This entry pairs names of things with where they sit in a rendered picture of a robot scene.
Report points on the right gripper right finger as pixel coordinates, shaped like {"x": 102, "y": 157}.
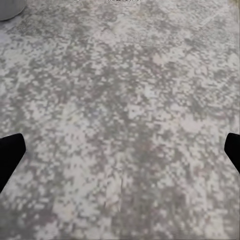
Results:
{"x": 232, "y": 149}

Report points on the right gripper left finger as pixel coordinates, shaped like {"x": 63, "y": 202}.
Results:
{"x": 12, "y": 149}

